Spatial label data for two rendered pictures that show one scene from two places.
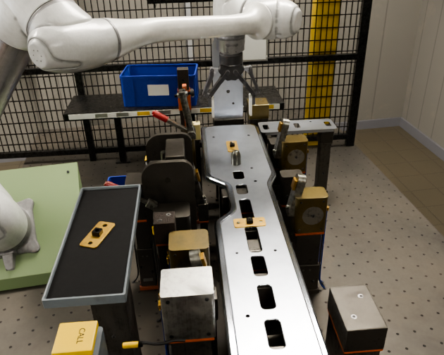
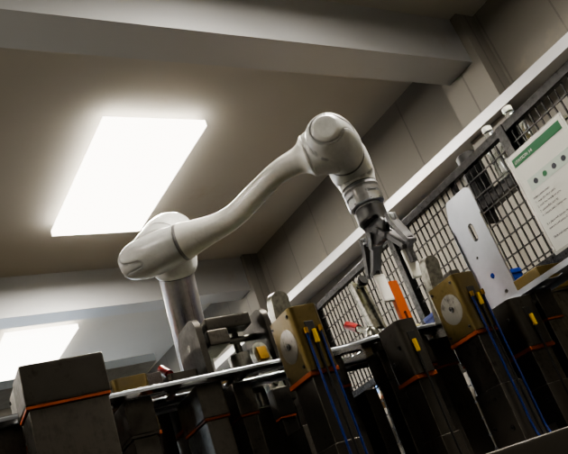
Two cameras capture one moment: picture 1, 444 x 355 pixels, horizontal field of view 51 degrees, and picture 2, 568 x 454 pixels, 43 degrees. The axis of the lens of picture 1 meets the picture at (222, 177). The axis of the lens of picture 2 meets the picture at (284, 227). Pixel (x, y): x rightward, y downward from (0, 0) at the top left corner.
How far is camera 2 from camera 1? 1.78 m
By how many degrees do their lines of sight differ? 79
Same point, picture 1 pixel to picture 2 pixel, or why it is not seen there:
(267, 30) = (304, 157)
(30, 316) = not seen: outside the picture
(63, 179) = not seen: hidden behind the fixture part
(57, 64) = (126, 268)
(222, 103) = (494, 297)
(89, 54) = (143, 252)
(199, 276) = not seen: hidden behind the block
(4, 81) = (174, 315)
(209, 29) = (251, 188)
